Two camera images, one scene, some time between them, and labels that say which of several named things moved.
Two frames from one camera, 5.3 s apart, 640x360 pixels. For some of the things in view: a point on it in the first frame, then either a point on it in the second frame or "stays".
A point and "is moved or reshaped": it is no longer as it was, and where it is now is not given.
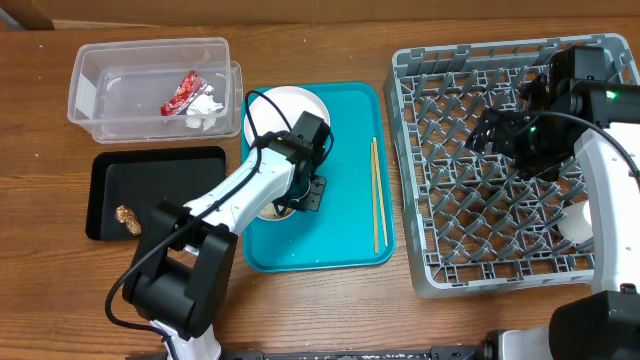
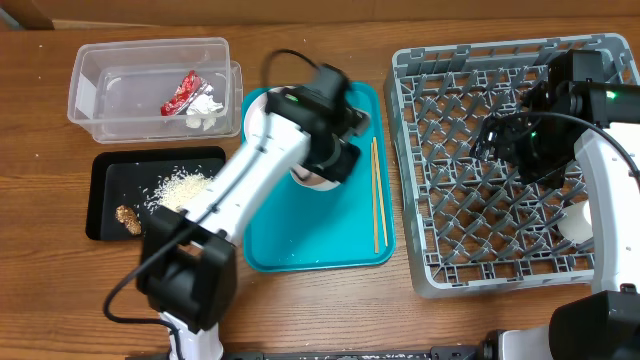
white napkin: [203, 110] stays
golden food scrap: [127, 216] stays
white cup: [577, 223] stays
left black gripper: [313, 199] to [339, 165]
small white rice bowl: [270, 212] is moved or reshaped
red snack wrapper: [184, 96] stays
